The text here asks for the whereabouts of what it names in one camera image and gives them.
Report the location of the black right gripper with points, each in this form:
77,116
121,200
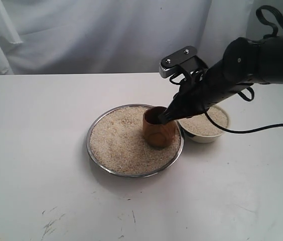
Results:
184,102

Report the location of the brown wooden cup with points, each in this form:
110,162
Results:
154,133

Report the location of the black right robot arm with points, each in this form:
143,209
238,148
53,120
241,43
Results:
243,64

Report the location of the small white rice bowl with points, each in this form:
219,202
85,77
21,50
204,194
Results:
199,129

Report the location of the round steel rice plate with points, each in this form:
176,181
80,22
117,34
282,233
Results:
115,144

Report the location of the white backdrop curtain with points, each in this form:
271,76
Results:
70,37

